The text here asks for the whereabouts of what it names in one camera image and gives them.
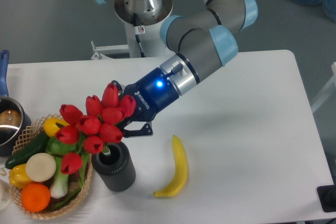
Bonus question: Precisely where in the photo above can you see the yellow squash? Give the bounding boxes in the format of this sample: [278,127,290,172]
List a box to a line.
[43,118,69,137]

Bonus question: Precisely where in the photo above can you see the dark green cucumber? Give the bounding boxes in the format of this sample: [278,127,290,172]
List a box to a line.
[5,130,50,169]

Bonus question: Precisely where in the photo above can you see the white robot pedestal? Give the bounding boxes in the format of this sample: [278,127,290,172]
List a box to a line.
[90,0,186,60]

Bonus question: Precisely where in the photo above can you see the blue handled saucepan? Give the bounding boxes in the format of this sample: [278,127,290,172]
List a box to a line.
[1,50,31,156]

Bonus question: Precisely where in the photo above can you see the black device at table edge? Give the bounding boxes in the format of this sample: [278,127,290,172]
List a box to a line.
[317,185,335,212]

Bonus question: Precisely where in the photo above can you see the orange fruit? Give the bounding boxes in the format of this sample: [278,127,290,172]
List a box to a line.
[20,183,51,212]

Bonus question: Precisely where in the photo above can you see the woven wicker basket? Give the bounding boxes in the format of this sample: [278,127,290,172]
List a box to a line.
[10,114,93,220]

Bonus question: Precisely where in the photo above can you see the yellow bell pepper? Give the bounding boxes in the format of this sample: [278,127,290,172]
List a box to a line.
[9,164,33,189]

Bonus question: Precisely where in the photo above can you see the white frame at right edge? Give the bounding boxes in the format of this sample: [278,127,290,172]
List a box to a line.
[310,62,335,113]

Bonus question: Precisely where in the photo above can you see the green chili pepper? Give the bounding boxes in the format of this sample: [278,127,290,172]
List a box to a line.
[49,187,81,212]

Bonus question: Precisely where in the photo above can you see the dark grey ribbed vase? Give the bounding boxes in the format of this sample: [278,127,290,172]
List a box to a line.
[91,142,136,192]

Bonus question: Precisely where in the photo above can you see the yellow banana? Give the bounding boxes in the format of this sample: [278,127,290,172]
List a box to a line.
[153,135,188,198]

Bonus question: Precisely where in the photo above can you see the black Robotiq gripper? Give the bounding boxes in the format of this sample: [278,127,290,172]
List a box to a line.
[111,68,179,138]

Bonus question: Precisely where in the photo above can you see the red tulip bouquet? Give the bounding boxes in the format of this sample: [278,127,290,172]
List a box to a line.
[55,82,137,188]

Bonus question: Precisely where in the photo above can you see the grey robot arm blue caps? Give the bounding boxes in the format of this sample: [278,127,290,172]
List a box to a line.
[95,0,258,137]

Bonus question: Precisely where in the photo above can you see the white garlic clove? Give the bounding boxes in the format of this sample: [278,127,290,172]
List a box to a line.
[0,168,7,176]

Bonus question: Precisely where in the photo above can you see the green bok choy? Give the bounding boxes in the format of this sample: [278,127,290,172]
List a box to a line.
[45,136,89,199]

